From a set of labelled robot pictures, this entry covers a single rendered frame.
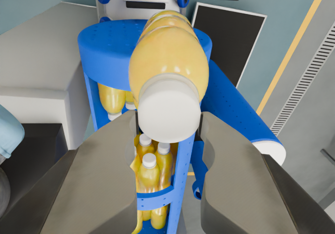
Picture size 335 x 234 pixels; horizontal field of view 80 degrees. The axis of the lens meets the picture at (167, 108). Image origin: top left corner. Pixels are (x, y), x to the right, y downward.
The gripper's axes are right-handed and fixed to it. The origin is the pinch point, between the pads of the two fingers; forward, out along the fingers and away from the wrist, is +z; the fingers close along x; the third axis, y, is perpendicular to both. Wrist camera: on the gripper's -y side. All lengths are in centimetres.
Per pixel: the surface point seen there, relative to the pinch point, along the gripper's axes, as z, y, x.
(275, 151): 54, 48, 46
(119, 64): 21.8, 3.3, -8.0
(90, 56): 24.6, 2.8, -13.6
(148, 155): 34.2, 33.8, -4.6
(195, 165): 124, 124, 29
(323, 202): 216, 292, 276
